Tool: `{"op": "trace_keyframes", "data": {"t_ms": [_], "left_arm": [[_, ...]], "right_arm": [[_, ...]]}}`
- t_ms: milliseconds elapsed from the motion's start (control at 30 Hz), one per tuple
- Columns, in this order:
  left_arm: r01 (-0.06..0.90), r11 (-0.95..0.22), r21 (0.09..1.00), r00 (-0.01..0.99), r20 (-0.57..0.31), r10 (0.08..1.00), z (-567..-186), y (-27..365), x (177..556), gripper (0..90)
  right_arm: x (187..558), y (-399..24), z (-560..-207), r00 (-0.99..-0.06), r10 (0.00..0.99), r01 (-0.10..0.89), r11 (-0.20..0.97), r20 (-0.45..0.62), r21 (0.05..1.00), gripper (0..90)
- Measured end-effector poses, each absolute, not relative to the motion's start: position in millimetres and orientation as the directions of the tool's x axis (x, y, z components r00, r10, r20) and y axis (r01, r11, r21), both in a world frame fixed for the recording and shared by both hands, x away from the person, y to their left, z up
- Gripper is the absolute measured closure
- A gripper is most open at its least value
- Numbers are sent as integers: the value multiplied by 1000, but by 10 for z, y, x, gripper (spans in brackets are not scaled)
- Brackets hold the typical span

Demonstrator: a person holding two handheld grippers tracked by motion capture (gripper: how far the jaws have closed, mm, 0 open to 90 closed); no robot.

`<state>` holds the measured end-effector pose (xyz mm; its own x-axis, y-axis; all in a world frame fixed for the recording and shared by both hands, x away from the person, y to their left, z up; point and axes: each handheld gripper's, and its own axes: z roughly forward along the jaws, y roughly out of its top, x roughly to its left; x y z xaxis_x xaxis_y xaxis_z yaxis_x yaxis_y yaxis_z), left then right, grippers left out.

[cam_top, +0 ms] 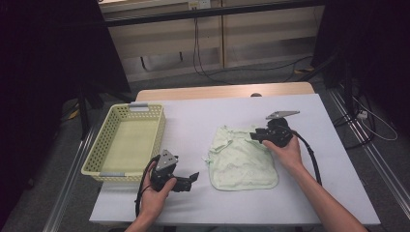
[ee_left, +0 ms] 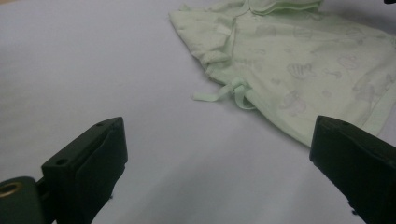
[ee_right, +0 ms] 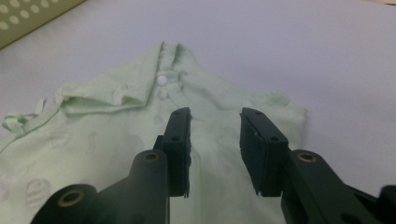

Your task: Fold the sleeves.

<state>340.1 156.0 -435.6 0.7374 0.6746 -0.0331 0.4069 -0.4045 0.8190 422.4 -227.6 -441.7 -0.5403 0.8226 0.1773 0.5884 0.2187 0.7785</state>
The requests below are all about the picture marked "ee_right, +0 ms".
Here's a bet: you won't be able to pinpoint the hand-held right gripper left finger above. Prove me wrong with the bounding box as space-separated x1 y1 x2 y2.
153 106 192 199

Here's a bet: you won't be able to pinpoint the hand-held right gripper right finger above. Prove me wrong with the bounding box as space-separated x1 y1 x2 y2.
239 106 292 198

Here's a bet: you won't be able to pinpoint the light green baby shirt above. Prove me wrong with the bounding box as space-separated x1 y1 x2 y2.
0 41 308 224

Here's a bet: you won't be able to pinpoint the pale yellow perforated basket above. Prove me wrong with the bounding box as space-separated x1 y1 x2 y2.
0 0 87 50

